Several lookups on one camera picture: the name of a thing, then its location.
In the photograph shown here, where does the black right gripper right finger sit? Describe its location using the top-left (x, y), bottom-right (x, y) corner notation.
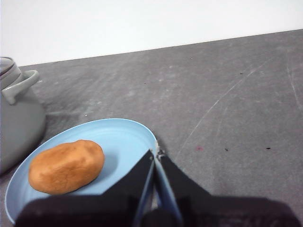
top-left (157, 155), bottom-right (303, 227)

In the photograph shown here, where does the brown potato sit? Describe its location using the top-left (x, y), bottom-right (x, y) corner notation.
top-left (28, 139), bottom-right (106, 196)

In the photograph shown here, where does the pale green electric steamer pot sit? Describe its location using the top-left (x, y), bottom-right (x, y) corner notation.
top-left (0, 60), bottom-right (46, 176)

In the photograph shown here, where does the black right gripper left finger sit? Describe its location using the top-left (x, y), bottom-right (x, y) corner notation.
top-left (16, 148), bottom-right (156, 227)

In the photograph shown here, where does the blue round plate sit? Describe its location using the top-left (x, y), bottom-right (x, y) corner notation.
top-left (4, 117), bottom-right (185, 227)

